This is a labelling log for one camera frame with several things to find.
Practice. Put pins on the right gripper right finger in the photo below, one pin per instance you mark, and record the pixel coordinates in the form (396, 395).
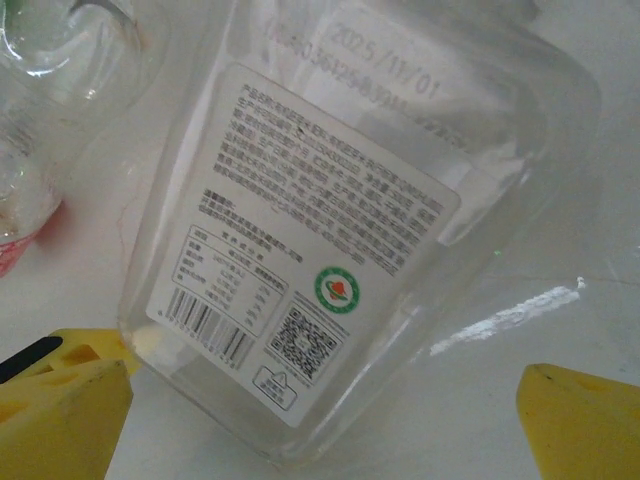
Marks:
(585, 430)

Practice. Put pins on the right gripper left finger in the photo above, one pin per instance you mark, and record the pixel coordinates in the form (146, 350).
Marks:
(55, 430)

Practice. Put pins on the red label cola bottle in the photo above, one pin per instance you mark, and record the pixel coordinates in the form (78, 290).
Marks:
(30, 200)

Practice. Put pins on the square clear bottle white label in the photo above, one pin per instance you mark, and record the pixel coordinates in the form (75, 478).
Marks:
(325, 225)

